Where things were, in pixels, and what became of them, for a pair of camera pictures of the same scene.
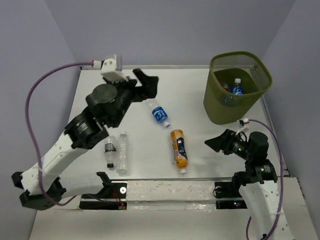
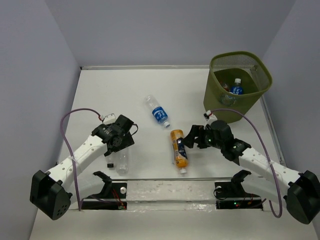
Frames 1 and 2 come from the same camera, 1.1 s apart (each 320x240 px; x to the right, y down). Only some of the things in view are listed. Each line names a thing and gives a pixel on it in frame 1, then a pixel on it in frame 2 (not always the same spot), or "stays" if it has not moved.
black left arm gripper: x=147 y=92 to x=127 y=142
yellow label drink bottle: x=179 y=150 stays
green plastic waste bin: x=222 y=107 stays
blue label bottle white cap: x=237 y=89 stays
